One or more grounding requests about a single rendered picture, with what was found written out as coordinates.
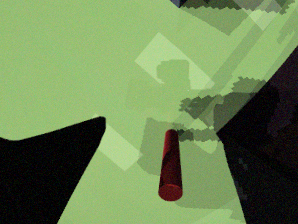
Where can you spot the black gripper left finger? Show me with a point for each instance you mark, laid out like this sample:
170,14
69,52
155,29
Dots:
41,172

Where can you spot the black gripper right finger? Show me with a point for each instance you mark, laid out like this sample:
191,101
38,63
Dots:
267,189

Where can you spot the red peg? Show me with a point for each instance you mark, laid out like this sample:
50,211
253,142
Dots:
170,188

